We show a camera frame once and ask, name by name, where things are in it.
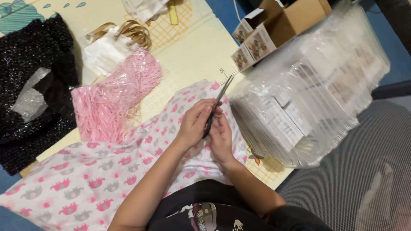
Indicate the person's right hand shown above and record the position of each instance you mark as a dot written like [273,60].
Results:
[221,141]

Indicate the person's left hand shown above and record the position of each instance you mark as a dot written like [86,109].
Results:
[192,123]

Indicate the person's black printed shirt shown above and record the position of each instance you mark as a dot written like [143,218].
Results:
[231,208]

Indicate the brown cardboard box with print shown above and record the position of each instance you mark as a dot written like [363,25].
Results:
[249,25]
[289,22]
[242,57]

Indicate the bag of pink paper shreds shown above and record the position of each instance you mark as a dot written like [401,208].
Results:
[112,96]

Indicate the pink elephant print pillow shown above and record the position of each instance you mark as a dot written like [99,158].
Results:
[115,166]

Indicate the stack of clear air cushion wraps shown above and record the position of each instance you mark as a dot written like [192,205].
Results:
[308,93]

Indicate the yellow flat stick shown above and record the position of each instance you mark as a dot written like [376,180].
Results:
[173,14]

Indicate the white paper bags pile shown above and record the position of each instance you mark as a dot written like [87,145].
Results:
[144,9]

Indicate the grey mesh chair seat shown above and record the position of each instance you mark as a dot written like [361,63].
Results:
[350,173]

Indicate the black glittery bubble mailer bundle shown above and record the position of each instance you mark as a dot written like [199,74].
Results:
[32,93]

